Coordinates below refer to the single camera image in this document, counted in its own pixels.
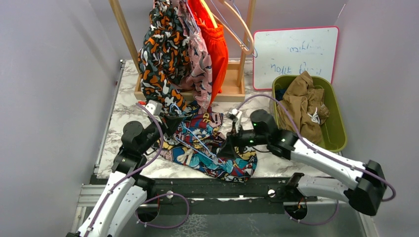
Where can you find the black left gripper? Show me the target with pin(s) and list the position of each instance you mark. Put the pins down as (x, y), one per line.
(172, 122)

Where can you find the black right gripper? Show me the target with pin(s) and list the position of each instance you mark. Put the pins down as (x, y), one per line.
(228, 149)

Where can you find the light blue wire hanger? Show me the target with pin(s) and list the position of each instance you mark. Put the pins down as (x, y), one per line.
(212, 157)
(247, 44)

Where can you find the colourful patterned shorts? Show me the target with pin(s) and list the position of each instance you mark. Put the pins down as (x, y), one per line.
(207, 126)

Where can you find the navy blue shorts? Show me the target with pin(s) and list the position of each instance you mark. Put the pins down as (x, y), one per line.
(279, 94)

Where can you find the tan khaki shorts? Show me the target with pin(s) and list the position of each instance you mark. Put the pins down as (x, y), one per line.
(303, 104)

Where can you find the cream wooden hanger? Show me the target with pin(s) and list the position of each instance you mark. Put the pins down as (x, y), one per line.
(225, 10)

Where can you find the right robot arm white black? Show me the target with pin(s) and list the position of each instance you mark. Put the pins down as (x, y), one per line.
(361, 185)

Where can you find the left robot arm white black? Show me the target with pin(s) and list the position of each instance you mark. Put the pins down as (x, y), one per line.
(126, 188)

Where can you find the pink patterned garment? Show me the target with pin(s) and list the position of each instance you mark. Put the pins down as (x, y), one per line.
(199, 80)

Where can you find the wooden clothes rack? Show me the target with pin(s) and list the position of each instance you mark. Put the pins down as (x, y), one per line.
(233, 88)

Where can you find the camouflage orange black garment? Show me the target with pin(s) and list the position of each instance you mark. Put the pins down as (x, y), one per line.
(164, 59)

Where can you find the olive green plastic basket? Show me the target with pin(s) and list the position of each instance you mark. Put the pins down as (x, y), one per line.
(333, 131)

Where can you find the pink framed whiteboard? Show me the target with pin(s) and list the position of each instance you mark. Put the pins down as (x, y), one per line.
(292, 51)

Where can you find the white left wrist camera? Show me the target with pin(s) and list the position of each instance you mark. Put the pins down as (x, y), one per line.
(151, 106)

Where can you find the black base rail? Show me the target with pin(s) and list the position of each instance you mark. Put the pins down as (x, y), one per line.
(205, 196)

